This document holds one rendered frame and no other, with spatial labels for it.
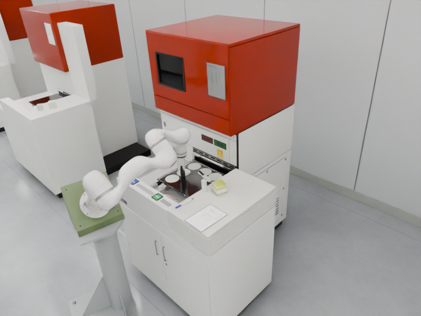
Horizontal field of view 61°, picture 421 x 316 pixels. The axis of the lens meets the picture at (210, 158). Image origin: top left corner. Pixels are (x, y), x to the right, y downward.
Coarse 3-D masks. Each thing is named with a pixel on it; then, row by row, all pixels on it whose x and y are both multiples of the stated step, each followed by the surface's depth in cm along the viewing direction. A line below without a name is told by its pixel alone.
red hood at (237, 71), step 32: (160, 32) 242; (192, 32) 237; (224, 32) 232; (256, 32) 228; (288, 32) 239; (160, 64) 256; (192, 64) 230; (224, 64) 210; (256, 64) 226; (288, 64) 252; (160, 96) 272; (192, 96) 243; (224, 96) 220; (256, 96) 237; (288, 96) 266; (224, 128) 233
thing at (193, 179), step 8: (200, 168) 262; (208, 168) 261; (192, 176) 253; (200, 176) 252; (176, 184) 245; (184, 184) 245; (192, 184) 244; (200, 184) 244; (208, 184) 243; (184, 192) 236; (192, 192) 236
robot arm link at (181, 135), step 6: (150, 132) 191; (156, 132) 191; (162, 132) 193; (168, 132) 194; (174, 132) 196; (180, 132) 198; (186, 132) 200; (150, 138) 191; (156, 138) 190; (162, 138) 192; (168, 138) 197; (174, 138) 196; (180, 138) 197; (186, 138) 200; (150, 144) 191; (156, 144) 190
